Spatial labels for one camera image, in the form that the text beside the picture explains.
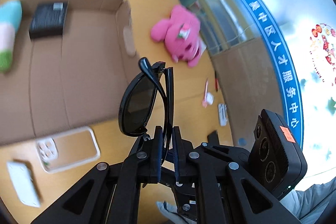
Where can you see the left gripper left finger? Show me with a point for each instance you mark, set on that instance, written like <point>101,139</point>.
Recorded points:
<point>110,193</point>

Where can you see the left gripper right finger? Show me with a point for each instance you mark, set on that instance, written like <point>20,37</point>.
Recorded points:
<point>225,191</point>

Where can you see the black sunglasses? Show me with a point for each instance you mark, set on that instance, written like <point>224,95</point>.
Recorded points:
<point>139,98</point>

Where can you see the black product box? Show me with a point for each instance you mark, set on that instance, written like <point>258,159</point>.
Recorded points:
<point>48,20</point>

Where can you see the pig plush toy teal shirt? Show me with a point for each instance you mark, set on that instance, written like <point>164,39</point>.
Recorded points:
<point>11,16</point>

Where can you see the grey sleeved forearm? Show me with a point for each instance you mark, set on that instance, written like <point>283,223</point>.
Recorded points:
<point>307,206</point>

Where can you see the white pink thermometer device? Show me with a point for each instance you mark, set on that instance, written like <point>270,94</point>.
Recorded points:
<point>222,111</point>

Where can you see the clear beige phone case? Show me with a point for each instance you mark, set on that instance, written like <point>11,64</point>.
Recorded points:
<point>69,149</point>

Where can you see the pink pen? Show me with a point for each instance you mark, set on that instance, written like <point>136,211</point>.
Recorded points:
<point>204,101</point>

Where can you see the white earbud case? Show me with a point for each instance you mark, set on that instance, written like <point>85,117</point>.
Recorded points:
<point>209,98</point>

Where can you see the white power bank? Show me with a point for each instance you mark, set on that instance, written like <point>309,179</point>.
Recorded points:
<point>20,176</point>

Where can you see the pink bear plush toy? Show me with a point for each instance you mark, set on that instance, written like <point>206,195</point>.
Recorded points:
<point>180,35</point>

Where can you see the brown cardboard box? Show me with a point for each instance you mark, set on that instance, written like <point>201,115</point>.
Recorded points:
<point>57,83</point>

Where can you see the black camera box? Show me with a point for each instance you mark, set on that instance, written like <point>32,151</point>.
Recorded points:
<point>276,161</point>

